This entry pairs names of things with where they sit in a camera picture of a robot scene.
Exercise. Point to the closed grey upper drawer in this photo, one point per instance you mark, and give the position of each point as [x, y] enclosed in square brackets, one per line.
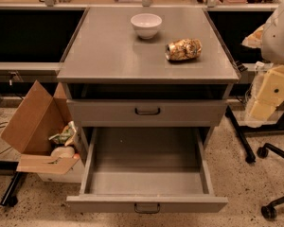
[146, 113]

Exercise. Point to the crushed orange soda can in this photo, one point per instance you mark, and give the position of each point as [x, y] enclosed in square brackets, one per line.
[182, 50]

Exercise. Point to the crumpled snack bag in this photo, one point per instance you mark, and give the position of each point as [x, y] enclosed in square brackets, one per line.
[66, 137]

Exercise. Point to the white ceramic bowl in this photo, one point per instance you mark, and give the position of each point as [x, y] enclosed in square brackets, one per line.
[146, 25]

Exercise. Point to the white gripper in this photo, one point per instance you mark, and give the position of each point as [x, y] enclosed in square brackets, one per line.
[278, 37]

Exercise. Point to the open grey middle drawer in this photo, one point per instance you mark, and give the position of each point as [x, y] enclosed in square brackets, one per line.
[146, 171]

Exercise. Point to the white power adapter with cable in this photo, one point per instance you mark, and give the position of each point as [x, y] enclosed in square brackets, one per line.
[259, 71]

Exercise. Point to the black stand leg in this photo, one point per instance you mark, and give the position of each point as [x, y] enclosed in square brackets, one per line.
[10, 196]

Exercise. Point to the white round object in box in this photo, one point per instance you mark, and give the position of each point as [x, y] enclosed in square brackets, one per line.
[63, 152]

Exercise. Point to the brown cardboard box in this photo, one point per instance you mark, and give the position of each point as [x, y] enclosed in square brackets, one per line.
[39, 116]

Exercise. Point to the black table leg frame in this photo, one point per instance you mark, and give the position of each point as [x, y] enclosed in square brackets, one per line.
[243, 131]

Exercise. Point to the grey drawer cabinet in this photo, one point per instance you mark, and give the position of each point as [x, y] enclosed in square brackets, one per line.
[108, 61]

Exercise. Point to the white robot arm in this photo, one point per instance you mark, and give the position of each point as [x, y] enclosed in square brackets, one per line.
[272, 49]

